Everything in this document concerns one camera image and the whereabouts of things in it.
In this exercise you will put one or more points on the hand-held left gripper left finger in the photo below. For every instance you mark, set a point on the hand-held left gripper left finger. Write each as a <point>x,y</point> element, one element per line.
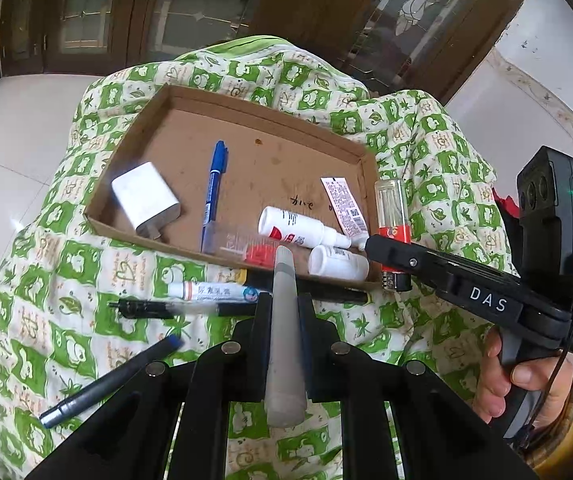
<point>264,325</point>

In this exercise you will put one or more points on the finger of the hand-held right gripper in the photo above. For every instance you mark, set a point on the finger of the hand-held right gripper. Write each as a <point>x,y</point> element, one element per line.
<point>486,267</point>
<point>411,260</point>

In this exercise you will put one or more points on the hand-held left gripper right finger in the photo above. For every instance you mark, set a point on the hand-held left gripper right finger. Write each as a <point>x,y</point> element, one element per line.
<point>307,330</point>

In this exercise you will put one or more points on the clear lighter with red base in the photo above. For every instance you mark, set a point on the clear lighter with red base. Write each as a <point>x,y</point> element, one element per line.
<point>392,205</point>

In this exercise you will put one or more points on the small white bottle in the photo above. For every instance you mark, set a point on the small white bottle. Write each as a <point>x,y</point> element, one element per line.
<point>339,262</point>

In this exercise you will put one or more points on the clear case with red end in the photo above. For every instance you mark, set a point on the clear case with red end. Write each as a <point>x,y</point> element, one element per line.
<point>246,247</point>

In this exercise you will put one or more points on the white ointment tube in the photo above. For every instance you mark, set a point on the white ointment tube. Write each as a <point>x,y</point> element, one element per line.
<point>346,207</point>
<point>211,291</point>

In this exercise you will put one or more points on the white spray bottle red label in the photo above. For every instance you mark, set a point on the white spray bottle red label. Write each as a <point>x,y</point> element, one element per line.
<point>296,227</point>

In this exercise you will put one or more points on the blue pen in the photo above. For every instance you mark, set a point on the blue pen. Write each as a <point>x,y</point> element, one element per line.
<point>215,190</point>

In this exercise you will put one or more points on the brown cardboard tray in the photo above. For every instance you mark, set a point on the brown cardboard tray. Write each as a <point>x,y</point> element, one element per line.
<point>276,160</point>

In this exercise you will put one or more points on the white charger adapter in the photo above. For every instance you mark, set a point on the white charger adapter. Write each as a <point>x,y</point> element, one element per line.
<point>144,197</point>

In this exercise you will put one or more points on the person's right hand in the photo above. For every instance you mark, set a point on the person's right hand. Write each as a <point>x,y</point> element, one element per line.
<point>531,375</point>

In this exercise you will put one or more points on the red cloth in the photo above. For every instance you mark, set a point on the red cloth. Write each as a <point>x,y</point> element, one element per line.
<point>507,206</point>

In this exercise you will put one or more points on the black marker with yellow tip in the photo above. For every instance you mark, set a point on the black marker with yellow tip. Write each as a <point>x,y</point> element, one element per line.
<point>336,294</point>

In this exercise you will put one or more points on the black clear-barrel pen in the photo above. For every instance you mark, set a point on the black clear-barrel pen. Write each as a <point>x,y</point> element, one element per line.
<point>166,307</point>

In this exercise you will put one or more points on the black pen with grey end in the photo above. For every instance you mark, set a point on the black pen with grey end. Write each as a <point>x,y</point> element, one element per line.
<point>111,380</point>

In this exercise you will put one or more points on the green printed blanket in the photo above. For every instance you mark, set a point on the green printed blanket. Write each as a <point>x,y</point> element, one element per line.
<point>76,270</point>

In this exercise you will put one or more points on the wooden door with flower glass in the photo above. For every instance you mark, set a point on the wooden door with flower glass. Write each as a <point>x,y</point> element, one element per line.
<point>411,5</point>

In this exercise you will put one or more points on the wooden door with clear glass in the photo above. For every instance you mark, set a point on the wooden door with clear glass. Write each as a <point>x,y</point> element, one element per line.
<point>91,10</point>
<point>201,0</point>

